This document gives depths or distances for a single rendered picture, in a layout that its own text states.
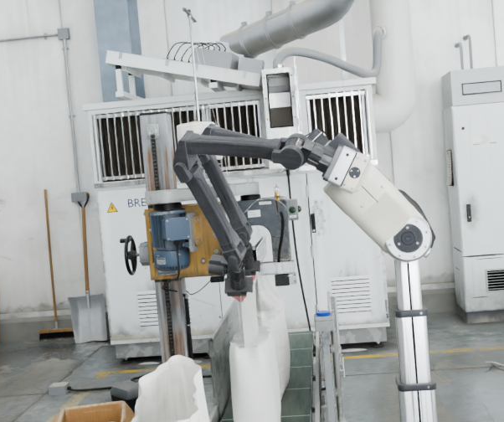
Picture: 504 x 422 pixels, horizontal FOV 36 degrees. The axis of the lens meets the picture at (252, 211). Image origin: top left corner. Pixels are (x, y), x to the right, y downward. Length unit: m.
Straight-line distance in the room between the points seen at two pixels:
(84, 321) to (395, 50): 3.72
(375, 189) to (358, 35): 5.01
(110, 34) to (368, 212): 5.00
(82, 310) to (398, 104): 3.46
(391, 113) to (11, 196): 3.75
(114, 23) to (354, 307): 3.27
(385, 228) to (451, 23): 5.10
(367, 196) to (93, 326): 5.26
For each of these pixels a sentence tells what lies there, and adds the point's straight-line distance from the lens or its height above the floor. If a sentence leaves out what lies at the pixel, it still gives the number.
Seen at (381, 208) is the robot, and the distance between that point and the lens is 2.59.
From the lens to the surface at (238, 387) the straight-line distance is 3.04.
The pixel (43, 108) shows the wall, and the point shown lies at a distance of 7.87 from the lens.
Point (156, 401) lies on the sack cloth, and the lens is 1.63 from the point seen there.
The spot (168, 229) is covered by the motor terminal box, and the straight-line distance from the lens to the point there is 3.18.
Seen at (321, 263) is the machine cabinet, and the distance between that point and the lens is 6.15.
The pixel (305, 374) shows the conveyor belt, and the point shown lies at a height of 0.38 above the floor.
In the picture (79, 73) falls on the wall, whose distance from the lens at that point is 7.79.
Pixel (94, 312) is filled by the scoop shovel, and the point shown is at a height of 0.26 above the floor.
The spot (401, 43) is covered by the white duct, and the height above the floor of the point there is 2.37.
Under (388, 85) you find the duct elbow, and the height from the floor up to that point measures 2.05.
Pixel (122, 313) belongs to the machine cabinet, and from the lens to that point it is 6.41.
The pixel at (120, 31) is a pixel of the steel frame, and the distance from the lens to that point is 7.26.
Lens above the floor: 1.47
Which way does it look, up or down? 3 degrees down
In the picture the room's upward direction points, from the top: 5 degrees counter-clockwise
